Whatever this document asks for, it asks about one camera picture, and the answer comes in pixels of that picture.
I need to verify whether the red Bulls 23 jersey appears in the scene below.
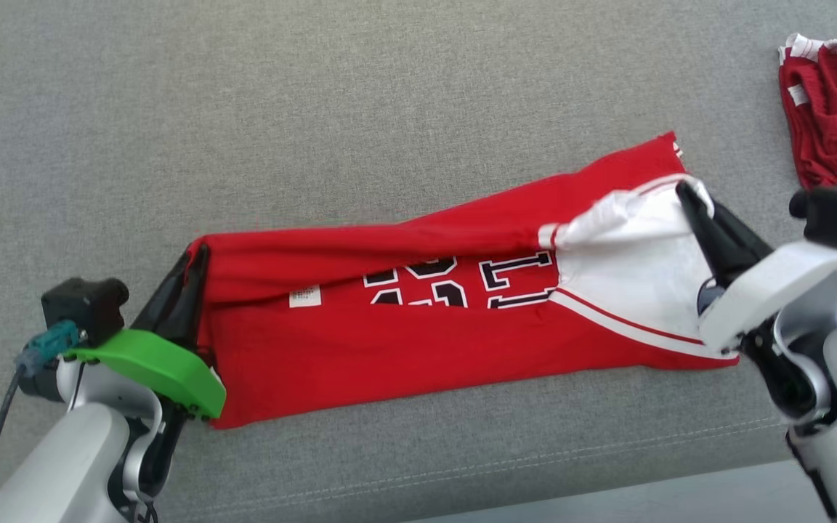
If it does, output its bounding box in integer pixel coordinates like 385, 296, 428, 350
186, 131, 740, 429

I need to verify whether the teal left camera connector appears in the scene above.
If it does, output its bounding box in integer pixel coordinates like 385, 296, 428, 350
15, 320, 84, 377

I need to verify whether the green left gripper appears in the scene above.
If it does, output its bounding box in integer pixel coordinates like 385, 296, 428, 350
62, 244, 227, 421

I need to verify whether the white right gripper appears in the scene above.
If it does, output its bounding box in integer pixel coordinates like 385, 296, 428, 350
675, 182, 837, 353

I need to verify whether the grey fabric sofa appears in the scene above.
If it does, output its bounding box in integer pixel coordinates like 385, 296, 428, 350
0, 0, 837, 523

